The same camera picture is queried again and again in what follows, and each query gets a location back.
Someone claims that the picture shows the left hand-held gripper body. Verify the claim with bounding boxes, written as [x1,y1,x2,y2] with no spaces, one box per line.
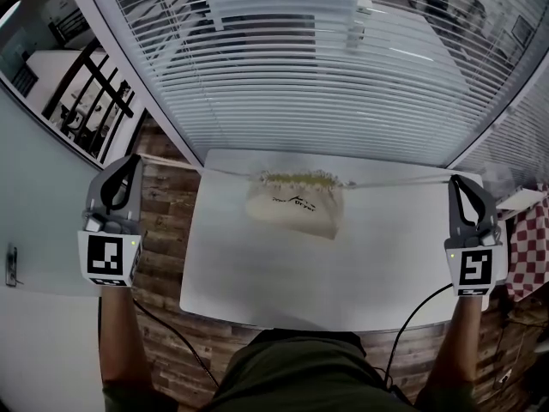
[76,206,144,289]

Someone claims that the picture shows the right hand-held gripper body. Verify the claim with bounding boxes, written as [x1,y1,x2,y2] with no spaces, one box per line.
[443,224,504,299]

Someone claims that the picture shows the cream fringed cloth bag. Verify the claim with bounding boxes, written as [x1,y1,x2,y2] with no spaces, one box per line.
[135,154,455,241]

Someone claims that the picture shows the person's left forearm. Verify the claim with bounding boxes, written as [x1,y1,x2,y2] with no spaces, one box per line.
[97,284,156,393]

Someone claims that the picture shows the person's right forearm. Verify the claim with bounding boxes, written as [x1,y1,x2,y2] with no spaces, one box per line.
[423,293,486,389]

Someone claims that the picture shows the white shelf board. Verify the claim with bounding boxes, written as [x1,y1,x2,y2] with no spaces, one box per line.
[496,182,549,219]

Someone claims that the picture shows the red checkered cloth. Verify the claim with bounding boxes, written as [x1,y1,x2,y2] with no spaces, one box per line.
[504,194,549,303]

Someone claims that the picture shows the black metal railing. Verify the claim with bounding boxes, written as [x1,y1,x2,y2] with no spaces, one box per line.
[41,36,135,163]

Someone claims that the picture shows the white power socket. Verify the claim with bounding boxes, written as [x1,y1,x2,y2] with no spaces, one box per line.
[492,369,516,392]

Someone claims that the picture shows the green shirt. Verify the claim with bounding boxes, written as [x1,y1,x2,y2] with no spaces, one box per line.
[101,327,476,412]

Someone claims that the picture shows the white window blinds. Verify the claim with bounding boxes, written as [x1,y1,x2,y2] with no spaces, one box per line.
[81,0,549,188]

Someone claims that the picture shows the black floor cable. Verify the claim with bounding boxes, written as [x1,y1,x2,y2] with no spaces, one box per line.
[500,303,549,361]

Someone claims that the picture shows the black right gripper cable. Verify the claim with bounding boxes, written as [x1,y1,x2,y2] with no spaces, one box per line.
[383,282,455,392]

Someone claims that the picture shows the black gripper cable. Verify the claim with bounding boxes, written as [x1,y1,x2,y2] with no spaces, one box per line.
[131,297,220,388]
[383,282,455,392]

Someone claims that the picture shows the metal door handle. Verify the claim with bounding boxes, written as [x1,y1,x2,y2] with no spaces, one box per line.
[5,244,21,288]

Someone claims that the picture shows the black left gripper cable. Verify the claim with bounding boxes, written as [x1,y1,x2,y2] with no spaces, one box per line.
[131,297,220,388]

